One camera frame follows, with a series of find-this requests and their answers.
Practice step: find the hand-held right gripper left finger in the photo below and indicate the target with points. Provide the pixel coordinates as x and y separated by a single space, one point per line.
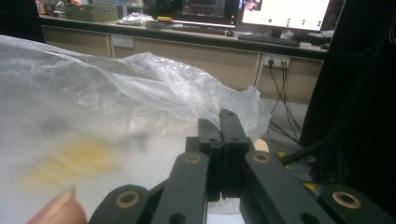
214 168

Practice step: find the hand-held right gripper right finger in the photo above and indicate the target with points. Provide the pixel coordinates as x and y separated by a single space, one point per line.
233 161

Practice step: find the clear smiley plastic bag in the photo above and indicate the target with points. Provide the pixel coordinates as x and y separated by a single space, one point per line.
93 109

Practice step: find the long wooden desk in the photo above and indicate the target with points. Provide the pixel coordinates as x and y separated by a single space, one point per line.
218 59

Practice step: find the black keyboard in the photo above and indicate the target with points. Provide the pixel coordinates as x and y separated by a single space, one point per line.
267 39
199 29

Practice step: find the black computer mouse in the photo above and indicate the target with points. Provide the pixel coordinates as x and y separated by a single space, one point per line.
230 33

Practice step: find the dark computer monitor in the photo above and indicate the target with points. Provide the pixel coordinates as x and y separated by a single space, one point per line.
205 11

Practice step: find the white label on desk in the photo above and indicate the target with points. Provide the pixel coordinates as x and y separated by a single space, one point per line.
123 41

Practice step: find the yellow tool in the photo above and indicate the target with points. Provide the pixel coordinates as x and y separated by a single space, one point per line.
165 19

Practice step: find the bright computer monitor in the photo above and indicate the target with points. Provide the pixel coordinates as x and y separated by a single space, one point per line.
286 12

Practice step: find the crumpled clear plastic wrap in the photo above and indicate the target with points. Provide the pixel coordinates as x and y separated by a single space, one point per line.
135 19

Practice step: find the green box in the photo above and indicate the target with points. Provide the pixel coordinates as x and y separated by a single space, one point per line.
91 13

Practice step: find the white wall power outlet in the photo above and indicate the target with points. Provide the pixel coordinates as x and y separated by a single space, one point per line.
276 60

